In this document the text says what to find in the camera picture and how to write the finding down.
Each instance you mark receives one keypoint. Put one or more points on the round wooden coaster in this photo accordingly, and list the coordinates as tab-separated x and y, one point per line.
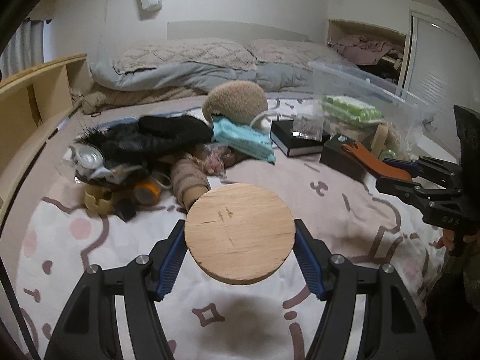
239	234

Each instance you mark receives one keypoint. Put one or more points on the twine spool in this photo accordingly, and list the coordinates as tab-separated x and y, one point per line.
189	183

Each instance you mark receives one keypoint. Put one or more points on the pile of pink clothes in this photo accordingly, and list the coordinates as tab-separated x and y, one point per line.
363	51

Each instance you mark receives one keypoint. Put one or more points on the grey curtain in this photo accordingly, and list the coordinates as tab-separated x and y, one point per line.
24	50

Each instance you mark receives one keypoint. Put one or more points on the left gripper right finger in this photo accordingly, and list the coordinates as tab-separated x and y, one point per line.
392	327

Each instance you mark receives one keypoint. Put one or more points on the clear plastic storage bin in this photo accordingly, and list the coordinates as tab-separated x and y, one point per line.
405	115

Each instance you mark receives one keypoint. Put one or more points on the black small box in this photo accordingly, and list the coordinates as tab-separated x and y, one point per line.
333	157

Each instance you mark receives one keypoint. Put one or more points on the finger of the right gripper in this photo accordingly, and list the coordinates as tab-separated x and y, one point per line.
412	167
372	164

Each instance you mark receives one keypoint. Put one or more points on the grey blue duvet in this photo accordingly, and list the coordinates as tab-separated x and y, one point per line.
271	77

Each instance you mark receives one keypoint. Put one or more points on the beige quilted left pillow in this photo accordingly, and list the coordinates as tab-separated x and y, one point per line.
217	52

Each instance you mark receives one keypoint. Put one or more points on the cartoon printed blanket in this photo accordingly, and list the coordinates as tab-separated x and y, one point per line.
134	253

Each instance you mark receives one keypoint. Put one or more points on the beige fleece blanket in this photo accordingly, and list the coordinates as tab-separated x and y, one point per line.
99	98

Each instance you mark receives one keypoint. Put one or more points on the orange tape roll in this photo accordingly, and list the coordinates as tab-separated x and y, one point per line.
147	193

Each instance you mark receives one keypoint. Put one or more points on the silver foil bag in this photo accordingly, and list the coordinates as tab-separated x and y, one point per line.
308	127

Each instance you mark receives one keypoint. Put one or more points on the green dotted wipes pack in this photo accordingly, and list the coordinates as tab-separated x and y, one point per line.
351	110

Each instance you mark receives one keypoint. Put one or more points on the wooden bedside shelf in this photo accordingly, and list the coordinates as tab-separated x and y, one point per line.
33	104

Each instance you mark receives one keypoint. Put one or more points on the black fuzzy slipper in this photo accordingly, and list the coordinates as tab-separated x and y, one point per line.
149	137

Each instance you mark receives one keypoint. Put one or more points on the beige quilted right pillow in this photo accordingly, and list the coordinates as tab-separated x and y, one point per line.
293	53

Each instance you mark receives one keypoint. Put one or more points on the beige quilted pillow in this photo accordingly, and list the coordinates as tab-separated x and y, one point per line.
293	53
217	52

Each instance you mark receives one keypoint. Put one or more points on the beige plastic holder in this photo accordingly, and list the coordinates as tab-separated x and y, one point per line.
100	200

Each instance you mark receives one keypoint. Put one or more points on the beige plush slipper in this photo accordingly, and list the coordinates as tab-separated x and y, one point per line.
239	101

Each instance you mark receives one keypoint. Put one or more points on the black hardcover book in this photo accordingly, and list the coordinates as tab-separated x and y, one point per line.
291	145

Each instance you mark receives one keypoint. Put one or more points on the teal wet wipes pack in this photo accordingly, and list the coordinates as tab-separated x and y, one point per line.
244	139

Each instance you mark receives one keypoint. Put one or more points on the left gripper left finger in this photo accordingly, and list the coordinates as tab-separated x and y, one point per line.
87	327

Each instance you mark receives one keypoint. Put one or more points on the white louvered closet door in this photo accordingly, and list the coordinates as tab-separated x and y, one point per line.
443	70

